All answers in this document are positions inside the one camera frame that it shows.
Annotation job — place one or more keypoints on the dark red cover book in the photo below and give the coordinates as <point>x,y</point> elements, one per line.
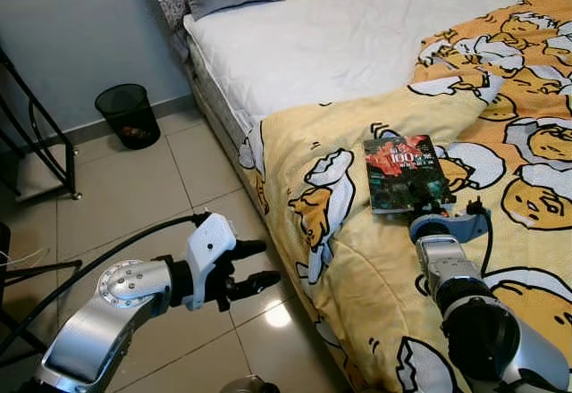
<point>407,174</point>

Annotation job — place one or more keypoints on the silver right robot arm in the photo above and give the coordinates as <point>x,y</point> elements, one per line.
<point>500,339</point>

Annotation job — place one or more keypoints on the yellow cartoon egg blanket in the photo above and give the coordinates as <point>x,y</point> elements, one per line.
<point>375,277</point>

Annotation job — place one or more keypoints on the grey quilted mattress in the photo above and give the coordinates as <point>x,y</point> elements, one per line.
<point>214,89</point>

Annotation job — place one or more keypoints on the black mesh trash bin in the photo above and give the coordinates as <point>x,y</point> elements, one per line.
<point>128,112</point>

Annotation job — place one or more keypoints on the black metal stand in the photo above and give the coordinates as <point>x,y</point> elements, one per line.
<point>40,271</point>

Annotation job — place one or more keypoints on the white quilted mattress cover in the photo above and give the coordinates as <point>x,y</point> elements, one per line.
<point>340,45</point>

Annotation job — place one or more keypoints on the black metal rack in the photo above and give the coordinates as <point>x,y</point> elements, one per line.
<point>63,143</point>

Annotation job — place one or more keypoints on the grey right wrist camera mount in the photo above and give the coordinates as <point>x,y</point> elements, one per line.
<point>447,229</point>

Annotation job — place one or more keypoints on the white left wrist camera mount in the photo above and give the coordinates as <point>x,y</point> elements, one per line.
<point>207,250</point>

